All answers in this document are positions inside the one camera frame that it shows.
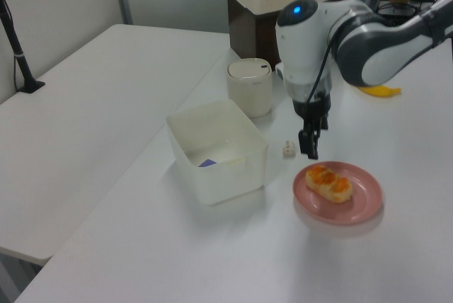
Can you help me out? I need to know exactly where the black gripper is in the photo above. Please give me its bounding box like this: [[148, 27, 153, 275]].
[[292, 91, 332, 160]]

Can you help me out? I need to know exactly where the orange glazed bread roll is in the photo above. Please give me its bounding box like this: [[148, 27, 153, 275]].
[[304, 164, 355, 204]]

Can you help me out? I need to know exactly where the pink round plate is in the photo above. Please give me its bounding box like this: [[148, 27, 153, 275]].
[[292, 160, 384, 227]]

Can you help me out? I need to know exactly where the yellow banana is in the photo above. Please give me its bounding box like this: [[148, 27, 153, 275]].
[[357, 84, 403, 98]]

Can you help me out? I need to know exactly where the small cream trash can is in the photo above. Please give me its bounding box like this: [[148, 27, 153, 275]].
[[226, 57, 274, 119]]

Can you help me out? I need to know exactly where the white plastic storage box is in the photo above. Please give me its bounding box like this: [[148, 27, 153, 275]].
[[166, 98, 269, 207]]

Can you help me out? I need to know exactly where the black control box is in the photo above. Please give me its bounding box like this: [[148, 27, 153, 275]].
[[353, 0, 420, 19]]

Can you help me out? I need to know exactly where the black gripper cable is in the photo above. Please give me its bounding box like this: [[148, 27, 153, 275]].
[[304, 16, 350, 113]]

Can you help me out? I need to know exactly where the black camera stand pole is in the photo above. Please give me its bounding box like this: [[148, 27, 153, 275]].
[[0, 0, 46, 94]]

